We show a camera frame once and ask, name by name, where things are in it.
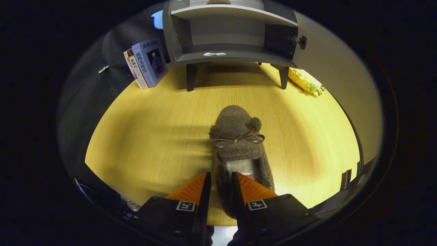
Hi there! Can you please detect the yellow pineapple plush toy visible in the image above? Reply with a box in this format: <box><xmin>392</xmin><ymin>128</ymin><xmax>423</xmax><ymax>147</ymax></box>
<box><xmin>288</xmin><ymin>67</ymin><xmax>325</xmax><ymax>96</ymax></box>

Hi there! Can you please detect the dark rectangular object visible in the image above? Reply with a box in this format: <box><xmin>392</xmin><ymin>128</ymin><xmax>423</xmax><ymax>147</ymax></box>
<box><xmin>341</xmin><ymin>169</ymin><xmax>352</xmax><ymax>192</ymax></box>

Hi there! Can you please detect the blue grey book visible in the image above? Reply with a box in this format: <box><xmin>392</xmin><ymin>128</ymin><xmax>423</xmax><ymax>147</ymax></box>
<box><xmin>132</xmin><ymin>38</ymin><xmax>168</xmax><ymax>88</ymax></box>

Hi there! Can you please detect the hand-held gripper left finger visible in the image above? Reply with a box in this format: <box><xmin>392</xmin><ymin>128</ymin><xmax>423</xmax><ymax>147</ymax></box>
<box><xmin>131</xmin><ymin>172</ymin><xmax>212</xmax><ymax>246</ymax></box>

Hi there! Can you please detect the black backdrop cloth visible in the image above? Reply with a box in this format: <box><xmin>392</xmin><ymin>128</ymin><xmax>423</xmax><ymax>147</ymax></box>
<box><xmin>56</xmin><ymin>3</ymin><xmax>171</xmax><ymax>178</ymax></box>

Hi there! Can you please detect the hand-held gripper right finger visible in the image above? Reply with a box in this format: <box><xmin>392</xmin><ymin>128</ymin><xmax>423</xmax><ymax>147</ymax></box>
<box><xmin>227</xmin><ymin>172</ymin><xmax>318</xmax><ymax>246</ymax></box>

